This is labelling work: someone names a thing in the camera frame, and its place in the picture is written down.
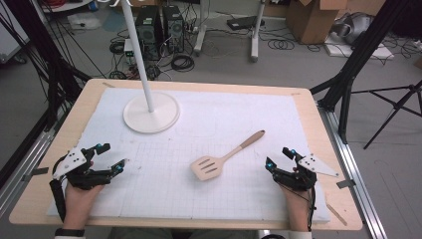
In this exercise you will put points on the black metal frame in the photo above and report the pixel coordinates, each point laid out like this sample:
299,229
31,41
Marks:
365,46
43,49

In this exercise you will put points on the white stand with round base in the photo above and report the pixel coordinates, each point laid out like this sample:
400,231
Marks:
151,114

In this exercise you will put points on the white stand leg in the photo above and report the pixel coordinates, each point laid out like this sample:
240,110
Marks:
256,36
200,33

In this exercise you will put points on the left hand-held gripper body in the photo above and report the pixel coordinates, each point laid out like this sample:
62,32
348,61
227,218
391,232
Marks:
75,159

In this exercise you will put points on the person's white sleeve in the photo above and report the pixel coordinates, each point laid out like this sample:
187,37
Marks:
300,235

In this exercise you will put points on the brown tape strip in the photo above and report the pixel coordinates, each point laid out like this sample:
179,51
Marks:
108,85

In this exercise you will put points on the person's right hand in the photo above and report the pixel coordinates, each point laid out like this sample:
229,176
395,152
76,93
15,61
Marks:
298,209

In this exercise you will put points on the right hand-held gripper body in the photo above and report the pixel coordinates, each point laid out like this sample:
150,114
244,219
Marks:
300,179

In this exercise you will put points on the black tripod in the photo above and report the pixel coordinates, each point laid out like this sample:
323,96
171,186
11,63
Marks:
398,103

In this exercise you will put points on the person's left hand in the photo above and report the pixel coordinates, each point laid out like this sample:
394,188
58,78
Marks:
78,205

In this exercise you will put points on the black wristband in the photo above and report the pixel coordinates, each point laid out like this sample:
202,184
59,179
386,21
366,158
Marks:
69,232

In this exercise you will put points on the aluminium rail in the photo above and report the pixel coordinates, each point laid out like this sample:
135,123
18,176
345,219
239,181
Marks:
23,166
355,166

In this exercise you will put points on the beige slotted spatula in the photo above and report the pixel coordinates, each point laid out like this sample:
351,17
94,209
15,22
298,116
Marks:
209,167

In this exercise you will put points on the grey rounded appliance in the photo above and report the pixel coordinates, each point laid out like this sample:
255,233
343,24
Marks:
353,28

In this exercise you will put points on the brown cardboard box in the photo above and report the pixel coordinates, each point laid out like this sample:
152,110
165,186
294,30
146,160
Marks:
312,20

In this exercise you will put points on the white foam board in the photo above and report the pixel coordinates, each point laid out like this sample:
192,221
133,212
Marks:
341,49

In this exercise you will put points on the white gridded mat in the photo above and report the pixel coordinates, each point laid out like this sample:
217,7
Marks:
199,116

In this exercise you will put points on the black computer tower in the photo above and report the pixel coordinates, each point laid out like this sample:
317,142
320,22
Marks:
173,28
148,33

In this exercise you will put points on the flat black device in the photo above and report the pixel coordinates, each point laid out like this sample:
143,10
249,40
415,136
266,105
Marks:
244,22

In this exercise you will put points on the grey metal clamp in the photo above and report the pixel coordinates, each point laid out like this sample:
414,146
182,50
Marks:
36,172
346,183

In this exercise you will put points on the small white device box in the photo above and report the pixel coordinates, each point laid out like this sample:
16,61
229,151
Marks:
128,49

